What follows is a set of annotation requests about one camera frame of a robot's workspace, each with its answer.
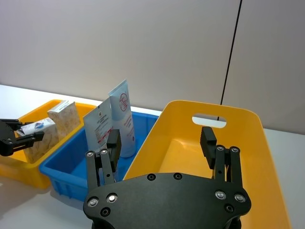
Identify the pale blue cosmetic tube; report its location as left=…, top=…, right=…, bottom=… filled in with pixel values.
left=108, top=79, right=137, bottom=158

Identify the white flat pouch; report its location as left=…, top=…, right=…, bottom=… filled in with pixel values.
left=82, top=96, right=114, bottom=154

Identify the small yellow plastic bin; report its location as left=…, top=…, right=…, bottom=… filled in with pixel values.
left=0, top=99, right=97, bottom=190

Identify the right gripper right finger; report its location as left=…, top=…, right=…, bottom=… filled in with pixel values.
left=200, top=126, right=244, bottom=189

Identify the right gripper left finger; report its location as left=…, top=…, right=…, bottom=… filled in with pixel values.
left=85, top=129, right=122, bottom=191

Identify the blue plastic bin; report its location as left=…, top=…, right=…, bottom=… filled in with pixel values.
left=39, top=110, right=160, bottom=204

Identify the small white blue packet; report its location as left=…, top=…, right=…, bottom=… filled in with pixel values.
left=17, top=117, right=57, bottom=137

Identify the cream patterned carton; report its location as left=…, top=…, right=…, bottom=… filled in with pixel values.
left=23, top=121, right=60, bottom=164
left=47, top=100, right=81, bottom=142

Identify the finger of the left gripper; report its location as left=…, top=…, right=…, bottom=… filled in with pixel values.
left=10, top=131, right=45, bottom=151
left=7, top=119, right=34, bottom=131

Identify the large yellow bin with handle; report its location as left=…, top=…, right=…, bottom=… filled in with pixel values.
left=122, top=100, right=293, bottom=229

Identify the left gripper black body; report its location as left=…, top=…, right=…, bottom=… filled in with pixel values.
left=0, top=118, right=19, bottom=157

